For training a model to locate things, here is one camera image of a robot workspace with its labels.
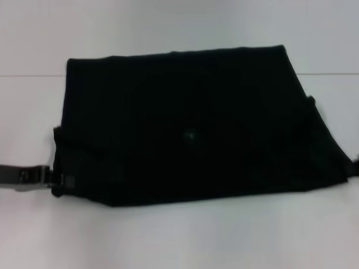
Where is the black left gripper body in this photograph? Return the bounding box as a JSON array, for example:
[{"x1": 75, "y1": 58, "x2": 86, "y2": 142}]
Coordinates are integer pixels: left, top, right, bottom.
[{"x1": 0, "y1": 164, "x2": 39, "y2": 194}]

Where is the black shirt with FREE print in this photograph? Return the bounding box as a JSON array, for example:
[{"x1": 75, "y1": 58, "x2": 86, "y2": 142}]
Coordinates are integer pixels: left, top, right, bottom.
[{"x1": 52, "y1": 44, "x2": 350, "y2": 208}]

